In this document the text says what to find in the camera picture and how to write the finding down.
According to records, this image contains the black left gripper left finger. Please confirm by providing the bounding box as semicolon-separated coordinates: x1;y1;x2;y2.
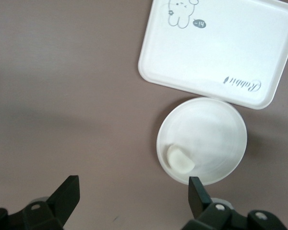
0;175;81;230

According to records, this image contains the brown table cover sheet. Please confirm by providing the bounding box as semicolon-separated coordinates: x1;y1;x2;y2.
0;0;288;230

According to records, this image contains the white rabbit print tray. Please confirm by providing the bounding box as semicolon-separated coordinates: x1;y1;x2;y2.
137;0;288;110

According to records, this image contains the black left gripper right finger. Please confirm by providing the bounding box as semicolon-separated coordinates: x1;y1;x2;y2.
182;176;288;230

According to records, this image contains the round white plate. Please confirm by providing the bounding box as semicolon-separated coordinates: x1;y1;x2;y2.
156;97;248;186

